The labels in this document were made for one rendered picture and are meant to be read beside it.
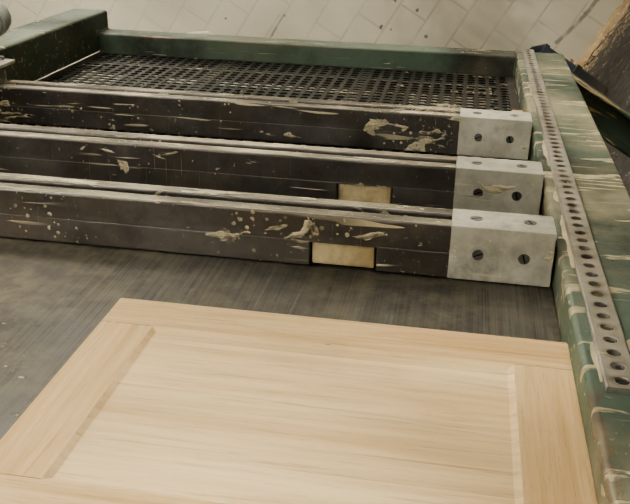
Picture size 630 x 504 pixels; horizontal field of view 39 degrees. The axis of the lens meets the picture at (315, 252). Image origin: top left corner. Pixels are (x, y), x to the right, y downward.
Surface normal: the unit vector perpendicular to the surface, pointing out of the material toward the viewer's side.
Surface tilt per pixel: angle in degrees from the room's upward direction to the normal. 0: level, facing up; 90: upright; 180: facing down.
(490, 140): 90
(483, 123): 90
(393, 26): 90
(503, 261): 90
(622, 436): 59
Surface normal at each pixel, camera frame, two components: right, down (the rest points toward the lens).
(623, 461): 0.03, -0.92
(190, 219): -0.17, 0.39
